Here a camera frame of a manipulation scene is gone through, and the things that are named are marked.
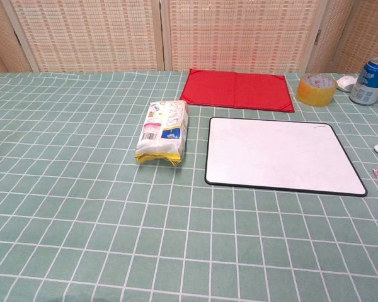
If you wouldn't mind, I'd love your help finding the red folder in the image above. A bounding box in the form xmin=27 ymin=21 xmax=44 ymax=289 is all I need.
xmin=180 ymin=68 xmax=295 ymax=113

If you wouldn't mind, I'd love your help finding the white board black frame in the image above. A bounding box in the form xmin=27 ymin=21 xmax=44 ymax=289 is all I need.
xmin=204 ymin=116 xmax=369 ymax=198

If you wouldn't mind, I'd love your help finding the blue drink can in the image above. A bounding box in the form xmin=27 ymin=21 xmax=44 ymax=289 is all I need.
xmin=348 ymin=56 xmax=378 ymax=106

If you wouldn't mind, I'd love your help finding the yellowish clear tape roll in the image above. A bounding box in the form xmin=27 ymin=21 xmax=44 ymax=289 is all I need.
xmin=296 ymin=74 xmax=339 ymax=107

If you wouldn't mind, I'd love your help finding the white computer mouse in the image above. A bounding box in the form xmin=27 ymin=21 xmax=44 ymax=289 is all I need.
xmin=336 ymin=74 xmax=359 ymax=92

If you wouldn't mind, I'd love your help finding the white yellow tissue pack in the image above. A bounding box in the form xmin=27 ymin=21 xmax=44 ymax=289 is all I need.
xmin=135 ymin=99 xmax=190 ymax=167

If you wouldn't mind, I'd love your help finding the green checked tablecloth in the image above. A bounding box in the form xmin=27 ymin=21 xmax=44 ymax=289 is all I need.
xmin=0 ymin=70 xmax=378 ymax=302

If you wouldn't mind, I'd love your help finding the woven bamboo folding screen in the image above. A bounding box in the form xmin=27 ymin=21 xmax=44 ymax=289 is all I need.
xmin=0 ymin=0 xmax=378 ymax=77

